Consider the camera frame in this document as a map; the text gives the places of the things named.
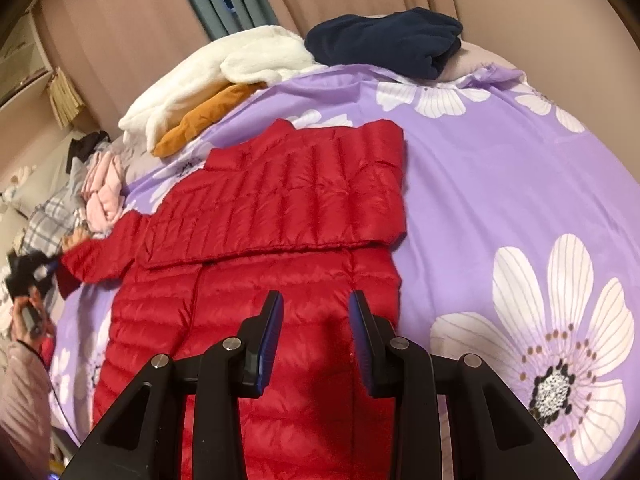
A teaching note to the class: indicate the black garment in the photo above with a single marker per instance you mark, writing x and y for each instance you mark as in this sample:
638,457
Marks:
87,147

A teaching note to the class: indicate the tan cloth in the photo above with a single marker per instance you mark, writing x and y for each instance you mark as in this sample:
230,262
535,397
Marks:
77,240

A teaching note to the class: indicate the pink garment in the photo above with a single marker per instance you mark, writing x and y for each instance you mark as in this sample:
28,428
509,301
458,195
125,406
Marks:
102,200

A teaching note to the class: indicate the grey patterned cloth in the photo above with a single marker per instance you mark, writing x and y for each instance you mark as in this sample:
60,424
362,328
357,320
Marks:
50,215

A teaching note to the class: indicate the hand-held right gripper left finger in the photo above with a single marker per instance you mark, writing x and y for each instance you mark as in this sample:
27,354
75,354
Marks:
267,340

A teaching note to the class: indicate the red down jacket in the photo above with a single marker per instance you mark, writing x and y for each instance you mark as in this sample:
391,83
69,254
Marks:
280,200

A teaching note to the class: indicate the hanging tan paper bundle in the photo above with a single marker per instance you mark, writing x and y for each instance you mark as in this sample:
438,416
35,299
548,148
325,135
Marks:
65,97

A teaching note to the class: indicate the navy blue garment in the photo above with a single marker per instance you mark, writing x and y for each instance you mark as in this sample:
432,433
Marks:
380,40

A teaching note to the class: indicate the purple floral bed sheet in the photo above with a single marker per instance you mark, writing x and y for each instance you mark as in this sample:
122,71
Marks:
475,185

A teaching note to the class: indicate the person's left forearm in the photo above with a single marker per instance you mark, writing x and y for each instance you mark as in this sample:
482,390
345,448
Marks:
22,395

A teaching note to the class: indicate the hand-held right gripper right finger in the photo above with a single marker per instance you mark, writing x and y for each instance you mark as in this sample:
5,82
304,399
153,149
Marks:
361,345

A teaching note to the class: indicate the mustard orange garment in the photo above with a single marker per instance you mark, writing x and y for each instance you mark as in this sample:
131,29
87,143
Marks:
200,120

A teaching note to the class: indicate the white shelf unit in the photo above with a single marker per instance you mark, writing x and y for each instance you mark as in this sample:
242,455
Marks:
22,60

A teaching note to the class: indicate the white plush toy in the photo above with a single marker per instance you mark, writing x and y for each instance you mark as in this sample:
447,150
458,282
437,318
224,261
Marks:
200,70

